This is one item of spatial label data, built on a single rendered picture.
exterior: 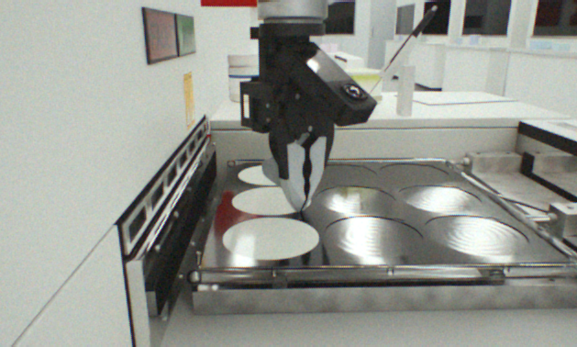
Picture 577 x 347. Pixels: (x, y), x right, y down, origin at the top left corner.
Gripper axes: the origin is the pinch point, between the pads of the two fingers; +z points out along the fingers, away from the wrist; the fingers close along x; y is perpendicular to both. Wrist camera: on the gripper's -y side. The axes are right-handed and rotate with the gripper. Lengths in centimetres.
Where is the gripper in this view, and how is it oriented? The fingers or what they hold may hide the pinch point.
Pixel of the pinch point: (304, 202)
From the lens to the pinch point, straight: 52.7
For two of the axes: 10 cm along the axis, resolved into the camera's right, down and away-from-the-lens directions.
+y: -6.8, -2.3, 6.9
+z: 0.0, 9.5, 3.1
